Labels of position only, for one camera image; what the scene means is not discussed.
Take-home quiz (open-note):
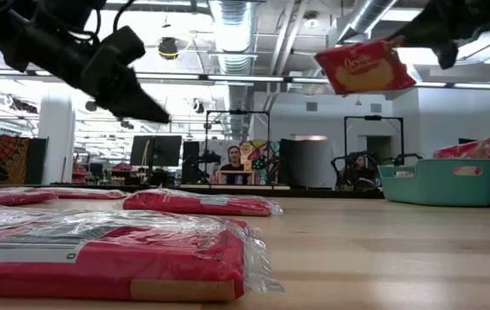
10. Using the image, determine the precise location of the black metal rig frame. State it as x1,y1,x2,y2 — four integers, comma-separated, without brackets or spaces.
204,109,271,186
343,115,405,167

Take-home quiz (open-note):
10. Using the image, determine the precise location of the grey partition panel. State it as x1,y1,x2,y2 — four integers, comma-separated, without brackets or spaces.
278,137,337,189

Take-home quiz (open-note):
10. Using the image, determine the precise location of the teal plastic basket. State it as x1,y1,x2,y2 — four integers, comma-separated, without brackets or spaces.
376,158,490,208

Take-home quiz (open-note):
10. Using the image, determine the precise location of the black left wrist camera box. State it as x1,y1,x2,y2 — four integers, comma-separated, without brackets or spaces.
97,24,147,70

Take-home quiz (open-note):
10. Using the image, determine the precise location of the silver ventilation duct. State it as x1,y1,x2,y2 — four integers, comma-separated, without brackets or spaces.
328,0,400,44
208,0,257,139

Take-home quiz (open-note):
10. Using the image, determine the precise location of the black aluminium table frame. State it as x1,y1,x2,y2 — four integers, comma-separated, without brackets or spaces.
0,183,490,210

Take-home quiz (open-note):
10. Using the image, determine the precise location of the person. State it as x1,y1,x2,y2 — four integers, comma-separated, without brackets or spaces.
217,145,254,186
350,153,370,184

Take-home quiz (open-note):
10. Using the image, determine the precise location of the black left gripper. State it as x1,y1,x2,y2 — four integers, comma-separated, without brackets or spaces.
81,53,172,125

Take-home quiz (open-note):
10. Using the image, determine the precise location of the colourful mural panel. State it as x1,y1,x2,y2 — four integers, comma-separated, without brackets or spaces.
239,139,281,185

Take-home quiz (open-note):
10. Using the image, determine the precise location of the black upright panel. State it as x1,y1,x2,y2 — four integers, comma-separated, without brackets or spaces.
182,140,202,184

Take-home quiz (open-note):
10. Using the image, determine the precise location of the red plastic-wrapped popcorn bag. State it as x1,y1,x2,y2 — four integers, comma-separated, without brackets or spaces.
53,188,130,201
313,37,418,96
0,208,287,302
0,187,59,207
121,188,284,217
431,137,490,161

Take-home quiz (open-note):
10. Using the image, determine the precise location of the orange patterned display board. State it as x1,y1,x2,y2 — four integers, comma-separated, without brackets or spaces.
0,134,49,185

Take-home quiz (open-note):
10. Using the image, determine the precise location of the white square pillar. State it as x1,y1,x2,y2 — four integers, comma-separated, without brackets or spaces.
37,92,77,185

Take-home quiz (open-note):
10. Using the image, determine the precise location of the dark computer monitor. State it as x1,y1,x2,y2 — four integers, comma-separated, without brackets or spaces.
129,134,183,168

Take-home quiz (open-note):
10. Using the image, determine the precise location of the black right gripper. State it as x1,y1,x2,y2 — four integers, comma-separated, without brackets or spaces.
388,0,490,71

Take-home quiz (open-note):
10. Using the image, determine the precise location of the black round ceiling fixture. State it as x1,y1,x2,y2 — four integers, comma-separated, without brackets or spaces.
157,36,181,61

